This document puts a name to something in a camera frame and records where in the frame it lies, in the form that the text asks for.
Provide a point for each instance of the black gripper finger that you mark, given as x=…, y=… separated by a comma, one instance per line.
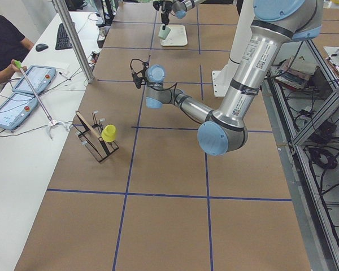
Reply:
x=165, y=20

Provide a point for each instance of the light green plastic cup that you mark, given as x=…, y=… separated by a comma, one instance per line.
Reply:
x=164, y=32

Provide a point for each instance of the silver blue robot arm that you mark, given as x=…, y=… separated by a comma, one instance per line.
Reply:
x=223, y=130
x=178, y=8

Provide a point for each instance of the pale yellow bear tray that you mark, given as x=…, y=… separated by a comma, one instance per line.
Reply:
x=176, y=37

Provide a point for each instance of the metal cup on desk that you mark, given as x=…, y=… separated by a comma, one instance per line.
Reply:
x=101, y=34

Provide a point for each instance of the yellow plastic cup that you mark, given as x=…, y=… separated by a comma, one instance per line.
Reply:
x=109, y=133

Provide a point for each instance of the black keyboard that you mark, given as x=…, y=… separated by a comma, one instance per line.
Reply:
x=62, y=39

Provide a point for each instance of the upper teach pendant tablet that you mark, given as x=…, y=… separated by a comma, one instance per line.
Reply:
x=39, y=76

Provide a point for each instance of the teach pendant tablet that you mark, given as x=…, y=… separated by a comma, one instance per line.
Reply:
x=16, y=109
x=39, y=76

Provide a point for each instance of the black computer mouse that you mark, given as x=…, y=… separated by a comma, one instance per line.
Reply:
x=41, y=47

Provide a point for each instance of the long reacher grabber tool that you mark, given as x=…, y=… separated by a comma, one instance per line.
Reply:
x=52, y=122

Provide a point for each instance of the seated person in black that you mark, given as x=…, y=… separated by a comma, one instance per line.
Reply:
x=14, y=46

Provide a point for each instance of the lower teach pendant tablet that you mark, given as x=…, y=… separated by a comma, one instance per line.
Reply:
x=16, y=109

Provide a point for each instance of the black wire cup rack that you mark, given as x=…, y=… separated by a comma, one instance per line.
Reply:
x=90, y=136

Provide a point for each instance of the aluminium frame post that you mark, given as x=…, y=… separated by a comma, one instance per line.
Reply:
x=61, y=8

